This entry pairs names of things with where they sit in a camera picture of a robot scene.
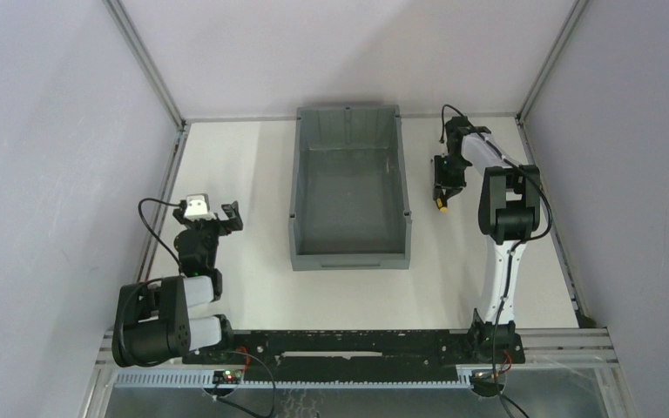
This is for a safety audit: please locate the black yellow handled screwdriver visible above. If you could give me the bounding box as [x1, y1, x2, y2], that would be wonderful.
[436, 198, 448, 212]

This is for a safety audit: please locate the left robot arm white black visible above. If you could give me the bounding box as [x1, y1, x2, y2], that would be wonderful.
[111, 196, 244, 367]

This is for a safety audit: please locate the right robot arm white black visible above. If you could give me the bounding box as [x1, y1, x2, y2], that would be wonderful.
[432, 127, 543, 358]

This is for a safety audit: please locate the grey plastic storage bin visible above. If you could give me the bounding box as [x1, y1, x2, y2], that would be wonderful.
[287, 104, 412, 271]

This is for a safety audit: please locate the left controller board with leds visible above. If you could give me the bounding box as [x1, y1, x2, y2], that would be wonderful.
[212, 369, 244, 386]

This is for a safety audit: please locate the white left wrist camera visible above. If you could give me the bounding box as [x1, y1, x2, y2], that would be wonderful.
[181, 193, 216, 221]

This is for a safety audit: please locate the black left camera cable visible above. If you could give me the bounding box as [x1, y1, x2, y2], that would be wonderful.
[138, 198, 186, 273]

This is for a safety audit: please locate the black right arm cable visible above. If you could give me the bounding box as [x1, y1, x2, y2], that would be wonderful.
[439, 104, 554, 418]

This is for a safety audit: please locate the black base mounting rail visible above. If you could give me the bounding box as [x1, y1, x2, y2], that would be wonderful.
[182, 329, 525, 381]

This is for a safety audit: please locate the grey slotted cable duct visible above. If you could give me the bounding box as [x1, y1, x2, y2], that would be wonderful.
[114, 369, 472, 389]

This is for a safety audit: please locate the right controller board with wires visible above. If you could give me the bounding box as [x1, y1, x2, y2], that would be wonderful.
[470, 370, 505, 398]

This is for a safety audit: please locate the right aluminium frame post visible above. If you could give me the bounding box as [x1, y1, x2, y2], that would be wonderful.
[516, 0, 591, 125]

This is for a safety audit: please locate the aluminium frame post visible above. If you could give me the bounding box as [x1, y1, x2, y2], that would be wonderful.
[516, 0, 591, 125]
[103, 0, 186, 131]

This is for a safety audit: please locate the left aluminium frame post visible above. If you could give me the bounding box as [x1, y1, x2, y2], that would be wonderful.
[103, 0, 186, 131]

